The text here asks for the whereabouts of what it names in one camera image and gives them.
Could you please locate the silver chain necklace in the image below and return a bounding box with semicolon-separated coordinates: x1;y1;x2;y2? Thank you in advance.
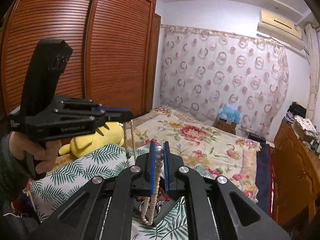
122;119;138;167

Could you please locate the long white pearl necklace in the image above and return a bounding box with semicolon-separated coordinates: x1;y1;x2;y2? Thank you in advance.
140;144;164;227

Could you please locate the black square jewelry box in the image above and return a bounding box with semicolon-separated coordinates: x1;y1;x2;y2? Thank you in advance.
133;197;185;228

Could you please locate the person's left hand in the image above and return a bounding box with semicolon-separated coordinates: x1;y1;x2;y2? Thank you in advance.
9;132;61;174

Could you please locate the yellow plush toy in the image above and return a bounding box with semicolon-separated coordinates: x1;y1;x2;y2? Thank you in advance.
59;122;124;158

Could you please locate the floral bed cover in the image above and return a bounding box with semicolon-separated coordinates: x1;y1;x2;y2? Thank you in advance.
49;106;262;203

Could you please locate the cardboard box under toy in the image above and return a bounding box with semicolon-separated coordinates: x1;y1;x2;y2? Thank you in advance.
215;119;237;135

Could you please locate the brown louvered wooden wardrobe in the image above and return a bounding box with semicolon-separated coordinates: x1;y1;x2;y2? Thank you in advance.
1;0;161;115

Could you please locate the circle pattern sheer curtain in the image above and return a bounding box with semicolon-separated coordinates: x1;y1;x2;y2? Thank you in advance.
160;25;289;137

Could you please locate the blue plush toy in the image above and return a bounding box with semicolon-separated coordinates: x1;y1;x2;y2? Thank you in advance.
217;104;240;124

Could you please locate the brown wooden sideboard cabinet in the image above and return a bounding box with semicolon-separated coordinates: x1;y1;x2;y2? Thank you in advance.
271;121;319;228

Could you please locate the pile of clothes on cabinet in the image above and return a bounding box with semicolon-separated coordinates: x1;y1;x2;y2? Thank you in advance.
284;102;318;143

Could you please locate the beige wall air conditioner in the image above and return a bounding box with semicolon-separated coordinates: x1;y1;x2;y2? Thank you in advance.
257;10;305;51

